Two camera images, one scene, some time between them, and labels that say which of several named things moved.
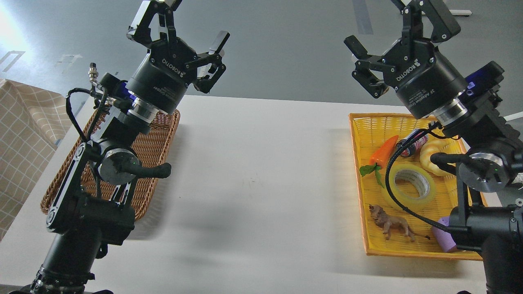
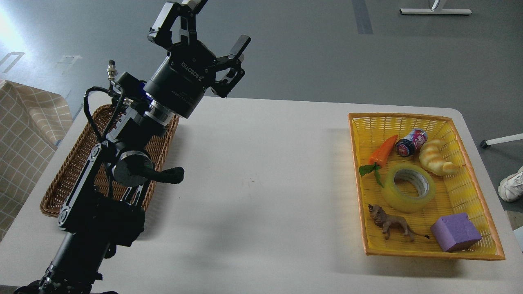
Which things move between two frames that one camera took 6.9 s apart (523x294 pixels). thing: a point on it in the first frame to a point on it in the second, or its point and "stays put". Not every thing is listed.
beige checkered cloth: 32,123 stays put
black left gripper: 162,79 to 179,83
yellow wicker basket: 405,169 stays put
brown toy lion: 389,222 stays put
